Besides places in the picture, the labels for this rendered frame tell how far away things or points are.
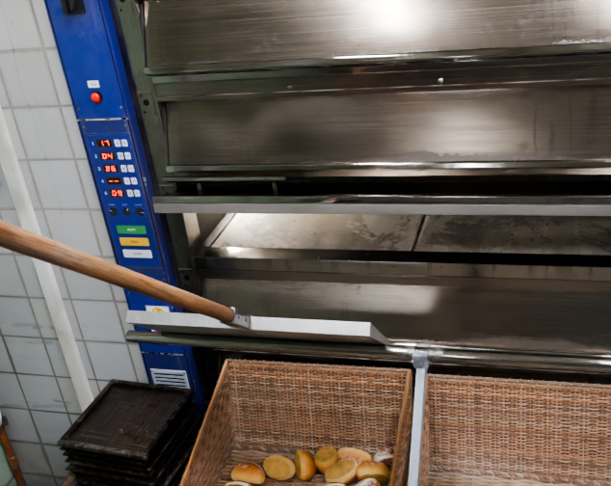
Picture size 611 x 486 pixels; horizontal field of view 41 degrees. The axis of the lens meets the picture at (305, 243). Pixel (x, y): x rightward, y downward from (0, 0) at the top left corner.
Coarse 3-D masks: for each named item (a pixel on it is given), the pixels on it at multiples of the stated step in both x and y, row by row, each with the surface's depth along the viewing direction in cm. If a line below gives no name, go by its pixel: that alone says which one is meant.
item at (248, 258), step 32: (224, 256) 226; (256, 256) 224; (288, 256) 221; (320, 256) 219; (352, 256) 217; (384, 256) 214; (416, 256) 212; (448, 256) 210; (480, 256) 208; (512, 256) 206; (544, 256) 204; (576, 256) 201; (608, 256) 199
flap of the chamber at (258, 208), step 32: (192, 192) 213; (224, 192) 210; (256, 192) 208; (288, 192) 205; (320, 192) 202; (352, 192) 200; (384, 192) 197; (416, 192) 195; (448, 192) 193; (480, 192) 190; (512, 192) 188; (544, 192) 186; (576, 192) 184; (608, 192) 182
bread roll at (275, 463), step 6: (270, 456) 231; (276, 456) 230; (282, 456) 230; (264, 462) 231; (270, 462) 230; (276, 462) 229; (282, 462) 228; (288, 462) 228; (264, 468) 230; (270, 468) 230; (276, 468) 229; (282, 468) 228; (288, 468) 227; (294, 468) 228; (270, 474) 229; (276, 474) 229; (282, 474) 228; (288, 474) 227
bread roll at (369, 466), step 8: (360, 464) 222; (368, 464) 221; (376, 464) 222; (384, 464) 223; (360, 472) 220; (368, 472) 220; (376, 472) 220; (384, 472) 221; (360, 480) 222; (384, 480) 222
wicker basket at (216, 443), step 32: (224, 384) 237; (256, 384) 239; (288, 384) 236; (320, 384) 233; (352, 384) 230; (384, 384) 227; (224, 416) 237; (256, 416) 241; (288, 416) 238; (320, 416) 235; (352, 416) 232; (384, 416) 229; (224, 448) 238; (256, 448) 243; (288, 448) 241; (192, 480) 217; (224, 480) 233; (288, 480) 230; (320, 480) 228
